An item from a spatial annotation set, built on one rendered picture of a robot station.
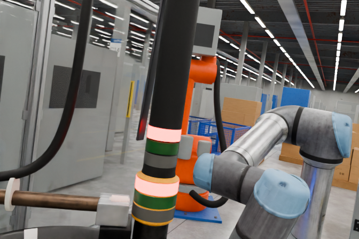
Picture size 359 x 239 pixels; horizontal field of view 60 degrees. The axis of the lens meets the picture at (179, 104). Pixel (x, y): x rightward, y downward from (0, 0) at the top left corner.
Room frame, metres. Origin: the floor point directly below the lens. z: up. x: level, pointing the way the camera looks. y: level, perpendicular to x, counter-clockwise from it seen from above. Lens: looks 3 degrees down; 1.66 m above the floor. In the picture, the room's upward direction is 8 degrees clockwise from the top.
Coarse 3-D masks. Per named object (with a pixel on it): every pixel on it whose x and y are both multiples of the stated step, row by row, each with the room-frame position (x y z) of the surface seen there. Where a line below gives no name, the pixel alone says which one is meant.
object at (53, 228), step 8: (8, 232) 0.42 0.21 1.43; (16, 232) 0.43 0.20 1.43; (40, 232) 0.44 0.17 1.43; (48, 232) 0.44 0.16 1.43; (56, 232) 0.44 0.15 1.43; (64, 232) 0.45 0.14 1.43; (72, 232) 0.45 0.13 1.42; (80, 232) 0.46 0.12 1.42; (88, 232) 0.46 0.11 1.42; (96, 232) 0.47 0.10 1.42
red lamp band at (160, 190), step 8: (136, 176) 0.30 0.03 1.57; (136, 184) 0.30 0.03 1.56; (144, 184) 0.29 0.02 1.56; (152, 184) 0.29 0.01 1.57; (160, 184) 0.29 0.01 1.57; (168, 184) 0.29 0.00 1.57; (176, 184) 0.30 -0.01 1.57; (144, 192) 0.29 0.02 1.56; (152, 192) 0.29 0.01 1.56; (160, 192) 0.29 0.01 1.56; (168, 192) 0.29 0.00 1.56; (176, 192) 0.30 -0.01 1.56
